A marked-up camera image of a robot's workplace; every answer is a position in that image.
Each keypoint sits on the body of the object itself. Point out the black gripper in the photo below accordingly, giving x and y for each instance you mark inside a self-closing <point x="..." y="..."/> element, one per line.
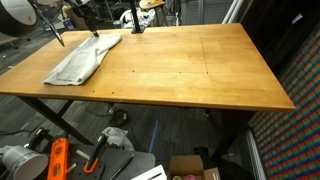
<point x="84" y="11"/>

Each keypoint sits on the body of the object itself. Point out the white cloth towel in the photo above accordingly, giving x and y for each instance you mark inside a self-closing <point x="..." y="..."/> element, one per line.
<point x="83" y="61"/>

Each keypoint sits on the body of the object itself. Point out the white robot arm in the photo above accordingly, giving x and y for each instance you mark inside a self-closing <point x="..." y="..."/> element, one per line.
<point x="19" y="17"/>

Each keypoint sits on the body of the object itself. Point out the crumpled white cloth pile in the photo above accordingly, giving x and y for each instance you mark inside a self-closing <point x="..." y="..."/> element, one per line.
<point x="144" y="18"/>

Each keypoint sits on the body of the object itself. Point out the black vertical stand pole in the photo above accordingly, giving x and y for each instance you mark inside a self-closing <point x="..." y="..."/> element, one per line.
<point x="137" y="28"/>

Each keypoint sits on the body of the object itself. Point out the small round wooden side table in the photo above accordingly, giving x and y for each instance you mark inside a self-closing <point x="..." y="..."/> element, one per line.
<point x="150" y="4"/>

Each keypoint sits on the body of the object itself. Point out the white bucket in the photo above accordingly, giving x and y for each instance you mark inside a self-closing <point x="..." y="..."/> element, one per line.
<point x="24" y="163"/>

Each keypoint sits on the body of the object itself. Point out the open cardboard box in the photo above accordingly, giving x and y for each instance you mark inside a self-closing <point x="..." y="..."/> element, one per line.
<point x="190" y="167"/>

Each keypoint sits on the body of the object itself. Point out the black table leg frame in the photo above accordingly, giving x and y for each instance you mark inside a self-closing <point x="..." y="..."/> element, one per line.
<point x="55" y="117"/>

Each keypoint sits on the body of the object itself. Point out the orange handled black clamp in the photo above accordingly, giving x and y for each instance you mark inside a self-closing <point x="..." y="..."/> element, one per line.
<point x="94" y="156"/>

